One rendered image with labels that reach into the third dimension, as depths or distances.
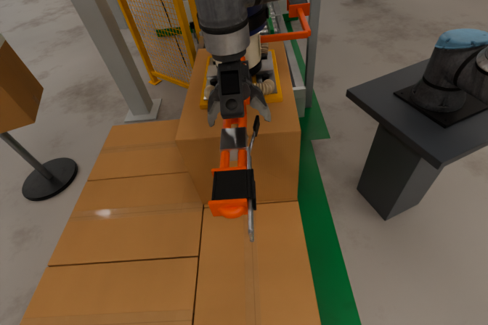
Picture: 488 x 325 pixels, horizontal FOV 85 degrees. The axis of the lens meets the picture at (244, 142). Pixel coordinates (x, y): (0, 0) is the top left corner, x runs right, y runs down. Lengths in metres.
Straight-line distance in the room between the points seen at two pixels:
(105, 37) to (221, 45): 1.85
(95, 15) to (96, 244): 1.56
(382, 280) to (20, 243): 2.17
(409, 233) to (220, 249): 1.14
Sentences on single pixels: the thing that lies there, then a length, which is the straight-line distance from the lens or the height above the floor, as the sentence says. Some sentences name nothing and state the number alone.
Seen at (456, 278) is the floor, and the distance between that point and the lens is 1.81.
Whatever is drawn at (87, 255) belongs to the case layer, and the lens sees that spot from 1.28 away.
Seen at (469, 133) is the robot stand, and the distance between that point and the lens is 1.28.
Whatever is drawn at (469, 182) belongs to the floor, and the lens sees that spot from 2.19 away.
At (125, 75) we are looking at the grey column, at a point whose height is 0.44.
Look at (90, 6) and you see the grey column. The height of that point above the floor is 0.98.
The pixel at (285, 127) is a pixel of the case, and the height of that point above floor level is 0.94.
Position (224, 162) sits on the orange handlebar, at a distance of 0.58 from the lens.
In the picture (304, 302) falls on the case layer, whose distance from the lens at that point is 1.01.
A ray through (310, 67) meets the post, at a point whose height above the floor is 0.40.
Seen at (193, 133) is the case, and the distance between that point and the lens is 0.88.
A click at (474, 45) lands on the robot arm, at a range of 1.20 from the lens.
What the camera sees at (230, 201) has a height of 1.09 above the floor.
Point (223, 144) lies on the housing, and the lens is 0.61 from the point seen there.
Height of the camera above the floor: 1.52
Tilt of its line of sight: 46 degrees down
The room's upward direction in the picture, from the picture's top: 9 degrees counter-clockwise
